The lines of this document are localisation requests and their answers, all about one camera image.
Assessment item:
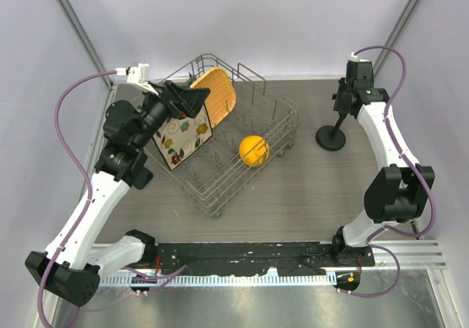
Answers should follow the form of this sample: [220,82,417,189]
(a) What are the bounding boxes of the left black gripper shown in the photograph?
[133,81,209,149]

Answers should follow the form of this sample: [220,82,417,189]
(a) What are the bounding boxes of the black phone stand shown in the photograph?
[315,112,347,152]

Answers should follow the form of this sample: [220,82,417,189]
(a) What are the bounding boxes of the black smartphone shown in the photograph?
[133,167,154,190]

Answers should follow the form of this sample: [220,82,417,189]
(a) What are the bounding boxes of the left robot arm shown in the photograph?
[25,81,210,308]

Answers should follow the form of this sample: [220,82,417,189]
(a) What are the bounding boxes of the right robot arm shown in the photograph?
[330,55,435,266]

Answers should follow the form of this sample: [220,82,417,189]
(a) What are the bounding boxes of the woven yellow tray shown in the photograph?
[190,67,237,128]

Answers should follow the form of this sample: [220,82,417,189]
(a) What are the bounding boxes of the floral square plate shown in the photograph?
[154,106,213,171]

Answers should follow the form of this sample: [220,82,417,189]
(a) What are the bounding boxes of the yellow bowl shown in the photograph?
[239,135,270,168]

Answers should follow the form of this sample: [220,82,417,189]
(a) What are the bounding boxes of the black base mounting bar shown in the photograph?
[147,242,375,277]

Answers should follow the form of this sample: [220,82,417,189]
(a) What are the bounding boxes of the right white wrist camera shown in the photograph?
[347,53,373,75]

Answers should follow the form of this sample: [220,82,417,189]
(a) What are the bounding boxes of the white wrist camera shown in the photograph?
[115,62,158,94]
[347,53,373,75]

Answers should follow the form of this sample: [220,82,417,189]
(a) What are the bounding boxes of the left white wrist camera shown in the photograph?
[115,62,158,94]

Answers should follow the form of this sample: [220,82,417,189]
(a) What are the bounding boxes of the grey wire dish rack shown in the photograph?
[147,53,300,217]

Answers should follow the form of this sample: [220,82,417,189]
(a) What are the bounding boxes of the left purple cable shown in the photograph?
[36,70,118,328]

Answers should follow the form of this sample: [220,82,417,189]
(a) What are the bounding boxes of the white slotted cable duct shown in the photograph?
[100,272,336,289]

